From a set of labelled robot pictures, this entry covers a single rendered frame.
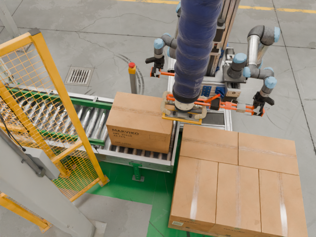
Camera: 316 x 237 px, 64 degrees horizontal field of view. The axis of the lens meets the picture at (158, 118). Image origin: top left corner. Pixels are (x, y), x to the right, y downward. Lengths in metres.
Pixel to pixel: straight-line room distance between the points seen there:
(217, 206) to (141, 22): 3.63
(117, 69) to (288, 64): 2.78
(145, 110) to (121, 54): 2.10
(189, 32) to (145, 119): 1.07
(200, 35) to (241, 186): 1.59
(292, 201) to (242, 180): 0.47
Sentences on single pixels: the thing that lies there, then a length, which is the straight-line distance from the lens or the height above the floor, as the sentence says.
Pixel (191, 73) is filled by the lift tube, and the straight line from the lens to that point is 1.76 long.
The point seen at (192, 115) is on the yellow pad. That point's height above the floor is 1.13.
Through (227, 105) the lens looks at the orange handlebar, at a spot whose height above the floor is 1.25.
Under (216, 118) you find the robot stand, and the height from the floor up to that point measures 0.21.
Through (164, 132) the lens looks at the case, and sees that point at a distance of 2.28.
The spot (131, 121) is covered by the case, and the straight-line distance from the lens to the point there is 2.35.
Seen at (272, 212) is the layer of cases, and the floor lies 0.54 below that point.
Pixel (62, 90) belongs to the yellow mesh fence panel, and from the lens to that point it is 1.72.
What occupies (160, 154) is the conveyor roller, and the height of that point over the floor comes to 0.55.
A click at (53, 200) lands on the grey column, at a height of 1.30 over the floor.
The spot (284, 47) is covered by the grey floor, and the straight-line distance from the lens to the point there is 5.04.
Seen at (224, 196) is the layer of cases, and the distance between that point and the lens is 2.56.
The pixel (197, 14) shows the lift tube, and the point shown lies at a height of 2.10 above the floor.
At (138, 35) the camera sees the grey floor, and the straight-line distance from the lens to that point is 4.74.
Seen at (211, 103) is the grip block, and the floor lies 1.25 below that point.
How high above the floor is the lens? 2.91
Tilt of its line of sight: 56 degrees down
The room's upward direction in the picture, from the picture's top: 2 degrees clockwise
